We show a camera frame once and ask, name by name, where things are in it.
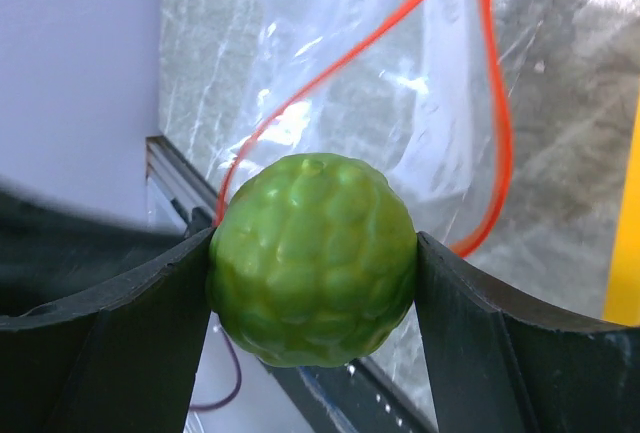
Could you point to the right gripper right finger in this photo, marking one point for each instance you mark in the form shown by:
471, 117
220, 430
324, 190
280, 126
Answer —
501, 360

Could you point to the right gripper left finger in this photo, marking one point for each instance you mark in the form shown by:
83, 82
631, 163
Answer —
102, 326

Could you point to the bumpy green toy fruit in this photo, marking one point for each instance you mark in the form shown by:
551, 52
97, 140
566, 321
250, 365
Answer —
314, 262

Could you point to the clear zip top bag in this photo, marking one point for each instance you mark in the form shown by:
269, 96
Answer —
418, 106

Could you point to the yellow plastic tray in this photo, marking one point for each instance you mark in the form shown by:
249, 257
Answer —
622, 295

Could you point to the aluminium rail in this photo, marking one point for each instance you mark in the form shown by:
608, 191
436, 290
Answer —
386, 391

